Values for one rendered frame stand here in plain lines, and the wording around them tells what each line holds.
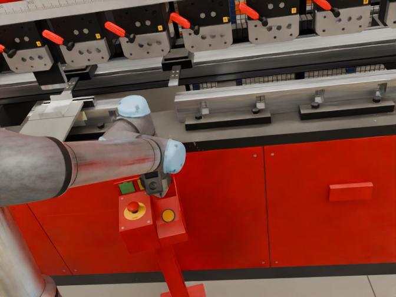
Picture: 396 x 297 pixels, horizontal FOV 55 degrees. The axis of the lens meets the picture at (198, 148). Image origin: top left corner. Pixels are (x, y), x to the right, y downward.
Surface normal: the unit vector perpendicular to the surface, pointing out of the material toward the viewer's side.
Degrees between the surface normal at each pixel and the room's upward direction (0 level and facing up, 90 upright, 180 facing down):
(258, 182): 90
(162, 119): 0
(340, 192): 90
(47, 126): 0
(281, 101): 90
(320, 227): 90
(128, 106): 5
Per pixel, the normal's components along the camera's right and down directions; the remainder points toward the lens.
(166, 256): 0.17, 0.61
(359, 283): -0.15, -0.77
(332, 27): -0.06, 0.64
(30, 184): 0.62, 0.43
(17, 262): 0.87, 0.19
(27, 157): 0.62, -0.30
